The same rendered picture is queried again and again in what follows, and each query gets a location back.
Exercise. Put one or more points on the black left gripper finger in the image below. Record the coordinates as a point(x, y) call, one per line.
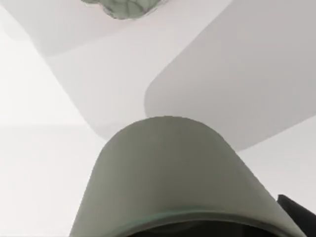
point(298, 213)

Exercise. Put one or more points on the grey-green cup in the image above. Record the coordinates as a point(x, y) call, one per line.
point(168, 168)

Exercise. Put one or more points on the grey-green patterned coaster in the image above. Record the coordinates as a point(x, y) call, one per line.
point(126, 7)

